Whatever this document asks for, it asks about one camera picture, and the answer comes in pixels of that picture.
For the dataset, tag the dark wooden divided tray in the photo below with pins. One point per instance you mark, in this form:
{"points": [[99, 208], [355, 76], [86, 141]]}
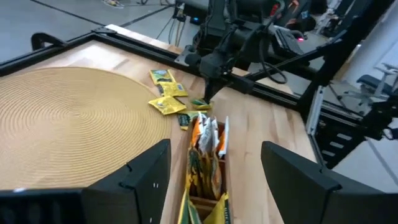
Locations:
{"points": [[228, 174]]}

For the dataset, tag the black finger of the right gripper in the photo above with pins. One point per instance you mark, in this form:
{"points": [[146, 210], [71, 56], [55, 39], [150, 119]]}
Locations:
{"points": [[218, 87], [209, 90]]}

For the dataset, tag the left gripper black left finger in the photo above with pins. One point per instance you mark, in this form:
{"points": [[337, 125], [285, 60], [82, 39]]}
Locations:
{"points": [[109, 202]]}

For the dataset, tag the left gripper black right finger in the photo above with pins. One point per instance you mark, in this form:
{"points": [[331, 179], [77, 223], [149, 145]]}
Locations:
{"points": [[304, 199]]}

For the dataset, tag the black aluminium table frame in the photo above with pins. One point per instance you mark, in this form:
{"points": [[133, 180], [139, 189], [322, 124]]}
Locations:
{"points": [[140, 51]]}

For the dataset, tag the grey office chair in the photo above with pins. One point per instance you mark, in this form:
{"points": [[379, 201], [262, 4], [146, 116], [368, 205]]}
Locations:
{"points": [[373, 84]]}

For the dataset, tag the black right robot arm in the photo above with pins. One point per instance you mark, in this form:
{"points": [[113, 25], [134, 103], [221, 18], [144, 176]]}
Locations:
{"points": [[245, 37]]}

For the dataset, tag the round woven straw placemat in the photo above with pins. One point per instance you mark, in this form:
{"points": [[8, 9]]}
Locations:
{"points": [[77, 124]]}

